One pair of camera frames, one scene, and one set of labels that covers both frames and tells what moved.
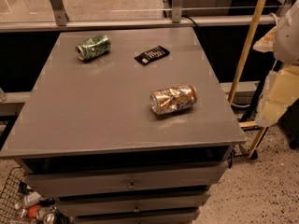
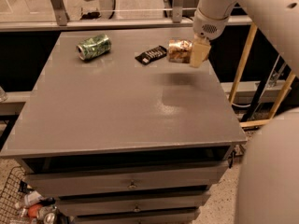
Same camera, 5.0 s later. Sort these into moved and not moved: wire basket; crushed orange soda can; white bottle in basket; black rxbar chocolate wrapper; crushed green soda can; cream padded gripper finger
Moved: cream padded gripper finger; crushed orange soda can
Not moved: white bottle in basket; black rxbar chocolate wrapper; wire basket; crushed green soda can
